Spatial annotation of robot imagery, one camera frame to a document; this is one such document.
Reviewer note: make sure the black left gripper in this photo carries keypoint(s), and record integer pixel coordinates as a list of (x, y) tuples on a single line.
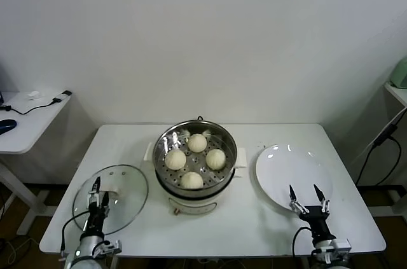
[(95, 218)]

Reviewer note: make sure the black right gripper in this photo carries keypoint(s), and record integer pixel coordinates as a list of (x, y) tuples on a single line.
[(314, 218)]

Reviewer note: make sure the white steamed baozi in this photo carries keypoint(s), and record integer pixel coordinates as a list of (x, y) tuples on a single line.
[(216, 158), (197, 142), (191, 180), (175, 159)]

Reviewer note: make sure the stainless steel steamer basket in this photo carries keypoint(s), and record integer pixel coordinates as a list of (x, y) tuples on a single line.
[(230, 151)]

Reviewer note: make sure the white round plate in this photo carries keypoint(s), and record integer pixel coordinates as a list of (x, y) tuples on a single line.
[(286, 173)]

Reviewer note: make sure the white electric cooker base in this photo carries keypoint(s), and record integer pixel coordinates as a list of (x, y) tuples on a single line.
[(190, 207)]

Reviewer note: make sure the small white desk object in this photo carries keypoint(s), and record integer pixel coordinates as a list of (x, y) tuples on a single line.
[(34, 94)]

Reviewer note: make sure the white side table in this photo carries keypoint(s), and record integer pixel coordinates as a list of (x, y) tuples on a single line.
[(397, 92)]

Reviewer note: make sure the pale green appliance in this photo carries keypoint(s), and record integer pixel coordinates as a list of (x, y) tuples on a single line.
[(400, 75)]

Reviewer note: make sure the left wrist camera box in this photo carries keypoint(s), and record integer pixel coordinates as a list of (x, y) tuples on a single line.
[(113, 246)]

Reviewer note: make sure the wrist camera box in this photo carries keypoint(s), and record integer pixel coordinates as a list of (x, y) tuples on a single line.
[(340, 246), (113, 246)]

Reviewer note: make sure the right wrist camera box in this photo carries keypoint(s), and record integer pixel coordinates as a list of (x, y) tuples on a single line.
[(340, 246)]

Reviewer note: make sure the white wall shelf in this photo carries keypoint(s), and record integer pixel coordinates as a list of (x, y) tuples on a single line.
[(31, 129)]

